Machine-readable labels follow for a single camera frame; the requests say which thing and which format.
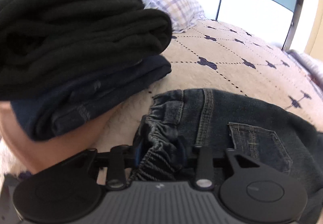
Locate dark blue denim jeans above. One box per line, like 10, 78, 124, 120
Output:
130, 88, 320, 224

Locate navy folded pants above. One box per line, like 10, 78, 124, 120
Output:
10, 55, 172, 142

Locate purple checked pillow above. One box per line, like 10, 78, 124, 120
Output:
115, 0, 206, 33

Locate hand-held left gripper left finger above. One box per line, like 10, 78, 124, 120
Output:
84, 118, 146, 191

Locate black folded fleece garment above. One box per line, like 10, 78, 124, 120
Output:
0, 0, 173, 102

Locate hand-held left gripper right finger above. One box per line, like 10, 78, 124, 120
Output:
193, 146, 258, 191

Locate beige bear print bedspread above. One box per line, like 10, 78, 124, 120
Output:
0, 19, 323, 189

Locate lilac fleece quilt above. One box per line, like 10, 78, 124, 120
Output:
288, 49, 323, 81

